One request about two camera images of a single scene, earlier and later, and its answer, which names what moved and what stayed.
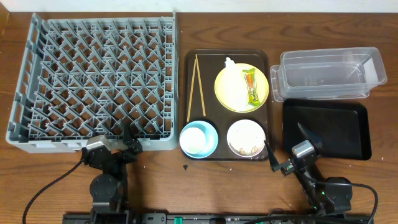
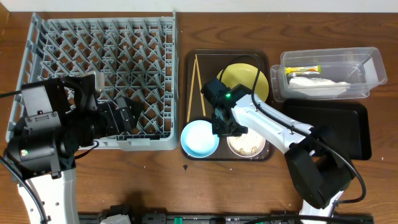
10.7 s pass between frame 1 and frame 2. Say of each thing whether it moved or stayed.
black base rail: stayed
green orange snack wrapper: moved
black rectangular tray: stayed
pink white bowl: stayed
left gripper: moved
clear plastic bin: stayed
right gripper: moved
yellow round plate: stayed
